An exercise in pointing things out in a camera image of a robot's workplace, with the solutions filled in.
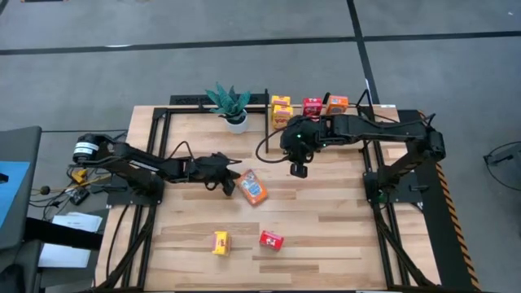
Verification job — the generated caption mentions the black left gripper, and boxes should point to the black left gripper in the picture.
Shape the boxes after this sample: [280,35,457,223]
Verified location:
[190,151,243,198]

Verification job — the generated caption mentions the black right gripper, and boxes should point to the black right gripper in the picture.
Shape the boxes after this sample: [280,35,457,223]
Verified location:
[279,115,327,164]

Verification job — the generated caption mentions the orange Mini Wheats cereal box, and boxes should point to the orange Mini Wheats cereal box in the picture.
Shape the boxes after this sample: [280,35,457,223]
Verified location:
[235,168,269,208]
[325,94,350,116]

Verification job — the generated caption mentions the wooden shelf board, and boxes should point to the wooden shelf board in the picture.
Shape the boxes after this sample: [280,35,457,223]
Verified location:
[268,103,367,120]

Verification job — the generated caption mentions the black shelf divider bar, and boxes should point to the black shelf divider bar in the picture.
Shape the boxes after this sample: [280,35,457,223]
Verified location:
[264,88,270,155]

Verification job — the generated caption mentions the snake plant in white pot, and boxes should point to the snake plant in white pot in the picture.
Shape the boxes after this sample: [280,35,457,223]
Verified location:
[204,81,252,135]

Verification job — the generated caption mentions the black perforated panel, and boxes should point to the black perforated panel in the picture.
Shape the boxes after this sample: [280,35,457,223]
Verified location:
[169,93,270,107]

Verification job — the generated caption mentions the yellow clamp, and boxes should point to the yellow clamp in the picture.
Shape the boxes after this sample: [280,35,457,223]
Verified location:
[70,168,89,185]

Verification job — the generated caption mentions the small black box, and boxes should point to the small black box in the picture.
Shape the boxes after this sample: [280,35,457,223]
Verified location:
[68,188,91,207]

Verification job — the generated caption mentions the white paper sheets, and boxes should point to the white paper sheets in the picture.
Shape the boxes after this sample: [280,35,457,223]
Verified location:
[38,211,103,269]

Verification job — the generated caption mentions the grey chair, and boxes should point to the grey chair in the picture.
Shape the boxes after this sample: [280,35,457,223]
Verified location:
[0,125,43,293]

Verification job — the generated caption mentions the blue board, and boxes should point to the blue board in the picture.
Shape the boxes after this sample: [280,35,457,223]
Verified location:
[0,160,32,230]

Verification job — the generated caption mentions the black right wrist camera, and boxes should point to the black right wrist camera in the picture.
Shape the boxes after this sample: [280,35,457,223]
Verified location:
[290,162,309,179]

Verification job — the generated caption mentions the black cable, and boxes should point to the black cable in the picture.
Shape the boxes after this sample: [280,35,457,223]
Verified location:
[168,140,196,160]
[255,127,295,165]

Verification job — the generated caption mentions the black metal rail bracket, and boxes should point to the black metal rail bracket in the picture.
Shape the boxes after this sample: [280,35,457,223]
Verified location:
[356,88,374,108]

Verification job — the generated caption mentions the black aluminium table frame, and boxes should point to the black aluminium table frame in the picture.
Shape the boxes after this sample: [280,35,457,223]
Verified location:
[95,103,440,292]

